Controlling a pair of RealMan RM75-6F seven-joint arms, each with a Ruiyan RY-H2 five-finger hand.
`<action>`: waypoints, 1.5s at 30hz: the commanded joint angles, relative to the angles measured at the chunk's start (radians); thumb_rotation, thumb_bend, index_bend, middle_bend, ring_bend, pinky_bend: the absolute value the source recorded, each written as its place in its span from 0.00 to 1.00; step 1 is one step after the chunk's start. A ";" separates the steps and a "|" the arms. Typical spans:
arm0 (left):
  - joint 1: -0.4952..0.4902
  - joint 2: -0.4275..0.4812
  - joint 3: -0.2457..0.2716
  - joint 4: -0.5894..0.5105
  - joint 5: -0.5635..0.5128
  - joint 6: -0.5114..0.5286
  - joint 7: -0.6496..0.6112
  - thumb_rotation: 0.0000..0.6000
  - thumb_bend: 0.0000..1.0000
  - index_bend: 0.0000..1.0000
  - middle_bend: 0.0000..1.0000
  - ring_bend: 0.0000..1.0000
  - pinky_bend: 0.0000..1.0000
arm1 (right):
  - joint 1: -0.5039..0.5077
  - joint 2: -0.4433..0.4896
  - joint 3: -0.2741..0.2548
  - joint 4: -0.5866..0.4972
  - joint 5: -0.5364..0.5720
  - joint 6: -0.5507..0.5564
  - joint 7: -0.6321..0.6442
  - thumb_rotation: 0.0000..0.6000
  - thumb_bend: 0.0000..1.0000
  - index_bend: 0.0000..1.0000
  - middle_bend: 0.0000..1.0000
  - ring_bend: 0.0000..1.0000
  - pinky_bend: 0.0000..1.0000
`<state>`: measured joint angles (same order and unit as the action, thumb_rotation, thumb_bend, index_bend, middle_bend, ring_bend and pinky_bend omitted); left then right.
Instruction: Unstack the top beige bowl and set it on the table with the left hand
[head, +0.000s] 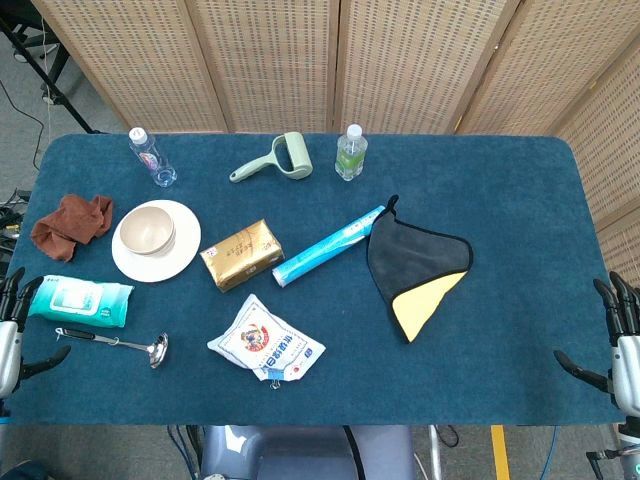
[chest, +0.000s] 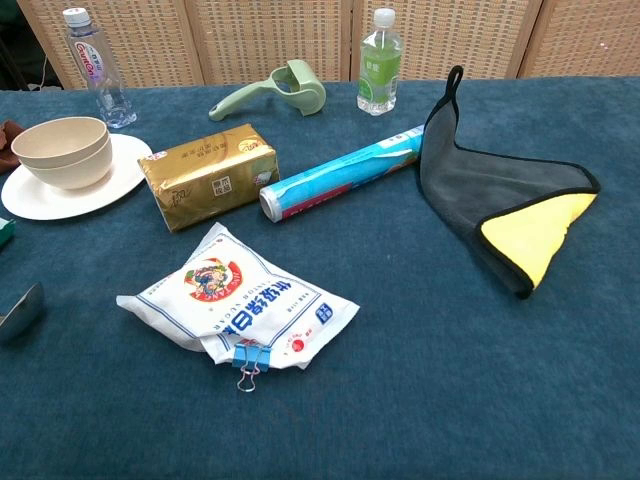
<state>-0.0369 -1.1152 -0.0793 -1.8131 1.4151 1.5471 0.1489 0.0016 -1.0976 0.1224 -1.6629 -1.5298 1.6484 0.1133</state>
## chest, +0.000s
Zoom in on blue cling film roll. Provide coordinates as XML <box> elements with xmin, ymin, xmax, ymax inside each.
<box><xmin>258</xmin><ymin>124</ymin><xmax>426</xmax><ymax>225</ymax></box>

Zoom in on white sugar bag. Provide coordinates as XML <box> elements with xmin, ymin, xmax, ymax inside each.
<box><xmin>115</xmin><ymin>221</ymin><xmax>361</xmax><ymax>371</ymax></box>

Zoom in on gold tissue pack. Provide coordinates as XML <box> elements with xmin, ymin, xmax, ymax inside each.
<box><xmin>137</xmin><ymin>123</ymin><xmax>280</xmax><ymax>234</ymax></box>

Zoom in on blue binder clip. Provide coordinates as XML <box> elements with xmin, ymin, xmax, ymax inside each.
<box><xmin>231</xmin><ymin>342</ymin><xmax>272</xmax><ymax>393</ymax></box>

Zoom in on green lint roller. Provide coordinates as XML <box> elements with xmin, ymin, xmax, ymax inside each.
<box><xmin>208</xmin><ymin>59</ymin><xmax>327</xmax><ymax>123</ymax></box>

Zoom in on blue tablecloth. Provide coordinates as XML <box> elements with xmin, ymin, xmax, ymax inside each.
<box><xmin>0</xmin><ymin>76</ymin><xmax>640</xmax><ymax>480</ymax></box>

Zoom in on grey and yellow cloth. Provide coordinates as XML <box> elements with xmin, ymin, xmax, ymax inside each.
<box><xmin>417</xmin><ymin>65</ymin><xmax>602</xmax><ymax>301</ymax></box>

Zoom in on water bottle green label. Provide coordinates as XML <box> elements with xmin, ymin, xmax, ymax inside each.
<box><xmin>356</xmin><ymin>7</ymin><xmax>405</xmax><ymax>117</ymax></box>

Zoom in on white round plate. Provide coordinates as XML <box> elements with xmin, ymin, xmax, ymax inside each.
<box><xmin>0</xmin><ymin>132</ymin><xmax>154</xmax><ymax>222</ymax></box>

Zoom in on woven rattan folding screen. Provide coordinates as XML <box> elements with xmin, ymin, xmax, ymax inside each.
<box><xmin>16</xmin><ymin>0</ymin><xmax>640</xmax><ymax>91</ymax></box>

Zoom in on beige bowl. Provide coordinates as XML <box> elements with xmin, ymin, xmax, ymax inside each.
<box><xmin>19</xmin><ymin>133</ymin><xmax>114</xmax><ymax>191</ymax></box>
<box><xmin>10</xmin><ymin>116</ymin><xmax>110</xmax><ymax>169</ymax></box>

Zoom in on clear water bottle purple label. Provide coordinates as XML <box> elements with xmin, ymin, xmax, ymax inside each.
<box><xmin>62</xmin><ymin>7</ymin><xmax>138</xmax><ymax>130</ymax></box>

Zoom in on silver metal bowl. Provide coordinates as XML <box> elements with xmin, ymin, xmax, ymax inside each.
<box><xmin>0</xmin><ymin>281</ymin><xmax>45</xmax><ymax>343</ymax></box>

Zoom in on brown cloth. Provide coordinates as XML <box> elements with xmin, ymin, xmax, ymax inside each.
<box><xmin>0</xmin><ymin>119</ymin><xmax>22</xmax><ymax>176</ymax></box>

